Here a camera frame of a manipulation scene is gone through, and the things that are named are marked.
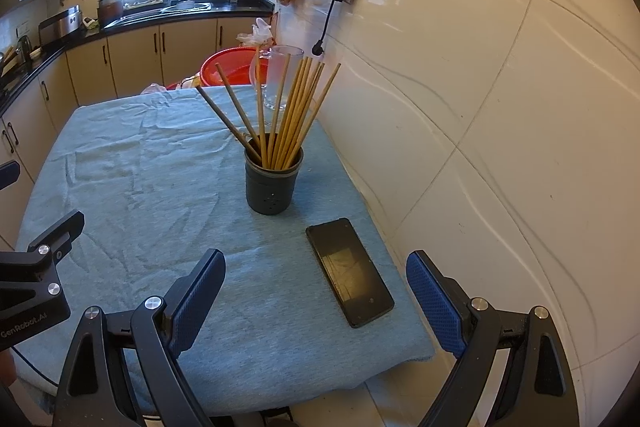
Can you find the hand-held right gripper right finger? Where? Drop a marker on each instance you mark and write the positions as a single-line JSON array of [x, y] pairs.
[[435, 304]]

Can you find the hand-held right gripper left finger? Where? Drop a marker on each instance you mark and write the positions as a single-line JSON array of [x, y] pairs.
[[197, 302]]

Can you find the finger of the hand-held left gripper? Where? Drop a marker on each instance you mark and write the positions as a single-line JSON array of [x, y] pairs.
[[65, 234], [9, 174]]

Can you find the dark grey perforated utensil holder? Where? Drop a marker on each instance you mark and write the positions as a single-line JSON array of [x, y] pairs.
[[272, 192]]

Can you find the bunch of wooden chopsticks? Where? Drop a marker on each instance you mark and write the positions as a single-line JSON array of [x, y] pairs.
[[282, 142]]

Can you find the grey-blue table cloth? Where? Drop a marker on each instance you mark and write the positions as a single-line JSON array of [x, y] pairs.
[[150, 207]]

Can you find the black smartphone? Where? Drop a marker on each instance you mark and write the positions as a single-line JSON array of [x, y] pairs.
[[350, 272]]

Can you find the steel kettle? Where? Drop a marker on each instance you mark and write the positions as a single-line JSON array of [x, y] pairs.
[[22, 47]]

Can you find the silver rice cooker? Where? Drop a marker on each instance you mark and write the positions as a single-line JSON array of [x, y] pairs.
[[65, 22]]

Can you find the crumpled plastic food bag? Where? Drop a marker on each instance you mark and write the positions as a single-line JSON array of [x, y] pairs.
[[155, 89]]

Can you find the beige lower kitchen cabinets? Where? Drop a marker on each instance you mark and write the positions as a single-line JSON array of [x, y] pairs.
[[135, 57]]

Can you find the brown clay pot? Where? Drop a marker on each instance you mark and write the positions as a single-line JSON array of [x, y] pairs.
[[110, 9]]

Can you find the clear glass pitcher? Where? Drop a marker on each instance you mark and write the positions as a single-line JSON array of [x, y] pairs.
[[277, 82]]

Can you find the red plastic basket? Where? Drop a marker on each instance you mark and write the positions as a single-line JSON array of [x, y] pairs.
[[237, 59]]

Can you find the black kitchen countertop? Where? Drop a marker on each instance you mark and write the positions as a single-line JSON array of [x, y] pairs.
[[200, 11]]

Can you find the crumpled clear plastic bag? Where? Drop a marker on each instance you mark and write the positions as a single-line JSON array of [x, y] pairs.
[[257, 34]]

